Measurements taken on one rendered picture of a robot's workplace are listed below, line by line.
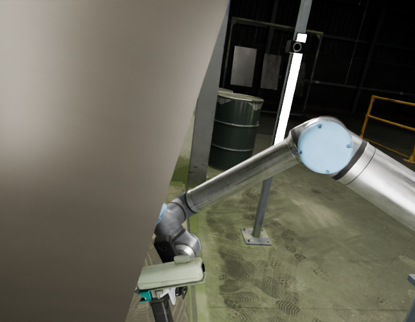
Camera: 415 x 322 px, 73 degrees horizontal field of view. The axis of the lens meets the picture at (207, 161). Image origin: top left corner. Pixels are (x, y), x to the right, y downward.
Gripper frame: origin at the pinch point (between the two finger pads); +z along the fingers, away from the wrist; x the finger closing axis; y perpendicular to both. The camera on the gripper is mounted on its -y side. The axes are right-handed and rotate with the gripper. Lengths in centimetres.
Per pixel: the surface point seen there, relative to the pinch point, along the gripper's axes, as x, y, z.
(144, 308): 37, 38, -67
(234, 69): -38, -230, -658
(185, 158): 33, -31, -205
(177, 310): 22, 43, -71
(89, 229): -1.9, -20.3, 21.7
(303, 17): -75, -95, -111
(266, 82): -113, -187, -691
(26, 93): -2.8, -39.4, 29.5
